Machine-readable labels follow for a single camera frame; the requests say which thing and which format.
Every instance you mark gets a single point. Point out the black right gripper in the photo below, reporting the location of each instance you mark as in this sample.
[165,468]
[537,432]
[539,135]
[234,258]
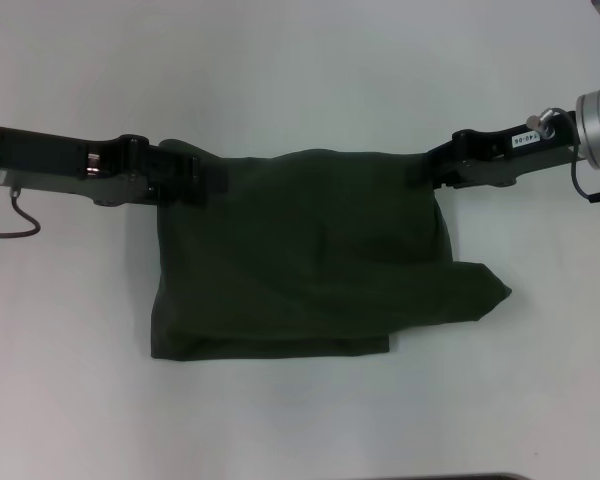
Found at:
[515,152]

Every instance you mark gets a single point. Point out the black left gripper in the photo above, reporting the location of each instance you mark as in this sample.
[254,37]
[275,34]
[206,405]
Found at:
[70,162]

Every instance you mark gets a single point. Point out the dark green FREE print t-shirt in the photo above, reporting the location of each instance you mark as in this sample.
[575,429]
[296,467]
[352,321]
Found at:
[305,260]

